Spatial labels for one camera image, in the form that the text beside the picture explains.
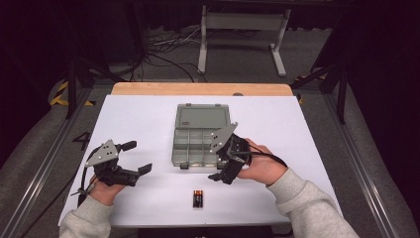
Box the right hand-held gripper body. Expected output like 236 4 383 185
209 121 253 168

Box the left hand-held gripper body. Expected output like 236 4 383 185
84 138 141 187

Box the grey transparent compartment storage box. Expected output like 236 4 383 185
170 102 240 171

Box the black and orange battery pack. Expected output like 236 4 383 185
192 189 204 209

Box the person's right hand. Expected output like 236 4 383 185
237 138 289 187

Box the person's left hand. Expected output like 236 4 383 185
88 178 129 207

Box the white table cover sheet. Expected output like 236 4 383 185
58 94 345 228

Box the black metal stand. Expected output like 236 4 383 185
63 56 128 120
290 62 348 125

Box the yellow and black floor tape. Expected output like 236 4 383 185
49 80 97 107

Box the left hand-held gripper black cable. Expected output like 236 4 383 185
77 147 102 207

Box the hand-held gripper black cable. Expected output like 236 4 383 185
231 149 288 169
77 147 102 207

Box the right hand-held gripper black cable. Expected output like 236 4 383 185
231 149 288 169

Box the aluminium floor rail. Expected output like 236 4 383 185
321 92 402 238
0 85 95 238

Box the thin black floor cable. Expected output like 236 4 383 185
18 170 82 238

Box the tangle of floor cables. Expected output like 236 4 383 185
130 26 209 83

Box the white metal desk frame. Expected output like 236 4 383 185
197 4 292 78

